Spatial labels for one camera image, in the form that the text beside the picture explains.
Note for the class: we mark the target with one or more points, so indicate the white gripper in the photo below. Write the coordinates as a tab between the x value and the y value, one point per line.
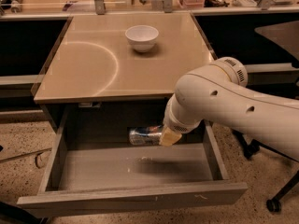
177	125

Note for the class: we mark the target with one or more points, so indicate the silver blue redbull can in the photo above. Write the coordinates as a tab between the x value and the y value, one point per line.
142	136

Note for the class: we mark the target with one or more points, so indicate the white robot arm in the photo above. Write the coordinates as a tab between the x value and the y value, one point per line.
218	92

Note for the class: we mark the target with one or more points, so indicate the grey open top drawer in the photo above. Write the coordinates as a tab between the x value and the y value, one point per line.
94	169

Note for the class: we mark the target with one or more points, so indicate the grey cabinet with beige top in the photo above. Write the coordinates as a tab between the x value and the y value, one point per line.
94	61

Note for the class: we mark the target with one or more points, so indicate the white ceramic bowl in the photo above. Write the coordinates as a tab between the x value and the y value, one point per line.
142	38

